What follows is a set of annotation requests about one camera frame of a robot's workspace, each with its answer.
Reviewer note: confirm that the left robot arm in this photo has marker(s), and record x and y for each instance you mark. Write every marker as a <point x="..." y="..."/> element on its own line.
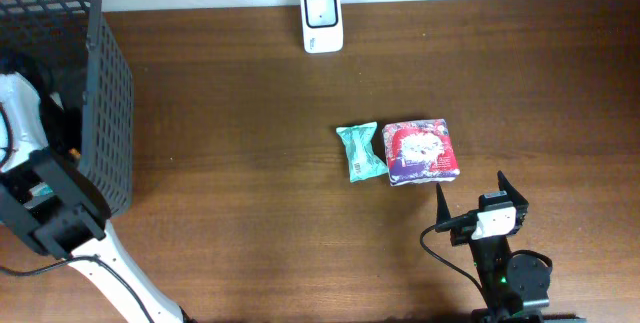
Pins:
<point x="56" y="211"/>

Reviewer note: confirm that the pink purple pad pack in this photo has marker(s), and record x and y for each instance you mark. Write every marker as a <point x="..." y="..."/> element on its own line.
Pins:
<point x="419" y="151"/>

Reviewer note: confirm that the teal snack pouch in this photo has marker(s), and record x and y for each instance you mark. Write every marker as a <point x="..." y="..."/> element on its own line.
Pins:
<point x="363" y="163"/>

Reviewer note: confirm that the grey plastic mesh basket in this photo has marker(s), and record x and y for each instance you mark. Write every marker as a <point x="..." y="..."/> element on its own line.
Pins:
<point x="79" y="58"/>

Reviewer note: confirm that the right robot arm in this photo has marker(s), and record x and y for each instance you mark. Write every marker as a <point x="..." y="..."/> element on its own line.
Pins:
<point x="513" y="284"/>

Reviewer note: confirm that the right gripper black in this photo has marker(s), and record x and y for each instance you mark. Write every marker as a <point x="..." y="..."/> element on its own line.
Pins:
<point x="520" y="204"/>

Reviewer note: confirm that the white barcode scanner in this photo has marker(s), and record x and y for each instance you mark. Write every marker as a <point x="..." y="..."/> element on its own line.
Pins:
<point x="322" y="26"/>

